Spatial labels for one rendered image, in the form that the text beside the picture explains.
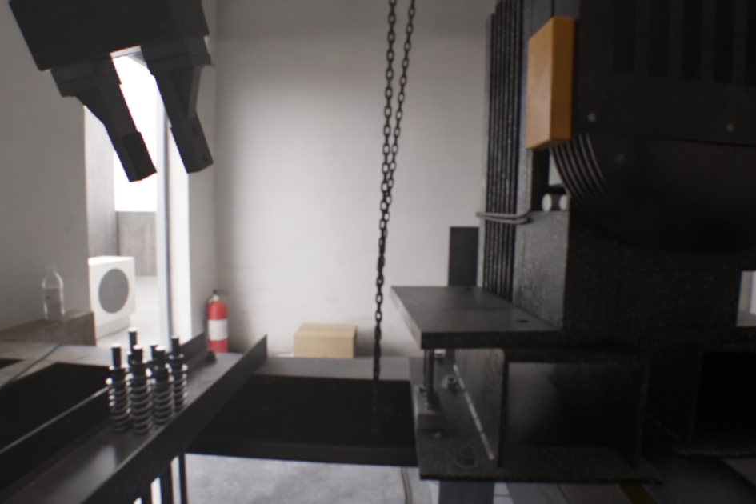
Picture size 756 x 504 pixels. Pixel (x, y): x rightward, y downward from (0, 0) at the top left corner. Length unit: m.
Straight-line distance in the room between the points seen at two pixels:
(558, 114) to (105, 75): 0.49
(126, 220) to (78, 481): 7.43
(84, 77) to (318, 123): 2.80
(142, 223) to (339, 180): 5.41
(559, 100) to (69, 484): 0.90
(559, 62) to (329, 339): 2.45
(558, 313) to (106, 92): 0.68
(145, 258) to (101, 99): 7.60
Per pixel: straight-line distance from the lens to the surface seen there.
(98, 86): 0.40
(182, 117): 0.37
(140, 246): 8.01
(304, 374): 1.11
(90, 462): 0.86
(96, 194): 7.77
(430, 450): 0.78
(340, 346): 2.81
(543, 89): 0.60
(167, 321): 3.06
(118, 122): 0.41
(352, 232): 3.04
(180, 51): 0.35
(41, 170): 2.02
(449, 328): 0.68
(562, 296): 0.73
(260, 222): 3.19
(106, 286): 4.19
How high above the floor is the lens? 1.08
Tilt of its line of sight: 5 degrees down
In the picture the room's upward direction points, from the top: 1 degrees clockwise
